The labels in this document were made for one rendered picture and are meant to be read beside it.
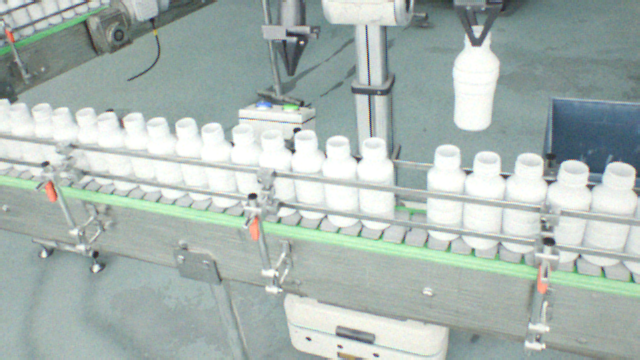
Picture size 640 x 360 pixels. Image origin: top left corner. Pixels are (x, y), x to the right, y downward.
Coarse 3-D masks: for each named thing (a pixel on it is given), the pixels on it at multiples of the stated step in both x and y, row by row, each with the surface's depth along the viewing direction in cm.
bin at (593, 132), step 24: (552, 96) 136; (552, 120) 139; (576, 120) 137; (600, 120) 135; (624, 120) 133; (552, 144) 143; (576, 144) 141; (600, 144) 138; (624, 144) 136; (600, 168) 142
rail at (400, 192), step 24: (48, 144) 115; (72, 144) 112; (240, 168) 98; (192, 192) 107; (216, 192) 104; (408, 192) 88; (432, 192) 86; (360, 216) 94; (576, 216) 79; (600, 216) 78; (624, 216) 77; (504, 240) 86; (528, 240) 85
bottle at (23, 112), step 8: (16, 104) 118; (24, 104) 118; (16, 112) 116; (24, 112) 117; (16, 120) 117; (24, 120) 117; (32, 120) 119; (16, 128) 117; (24, 128) 117; (32, 128) 118; (32, 136) 118; (24, 144) 119; (32, 144) 119; (24, 152) 120; (32, 152) 120; (40, 152) 121; (32, 160) 121; (40, 160) 121; (32, 168) 122; (40, 168) 122
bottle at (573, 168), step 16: (560, 176) 80; (576, 176) 78; (560, 192) 80; (576, 192) 79; (576, 208) 79; (560, 224) 82; (576, 224) 81; (560, 240) 83; (576, 240) 83; (560, 256) 85; (576, 256) 85
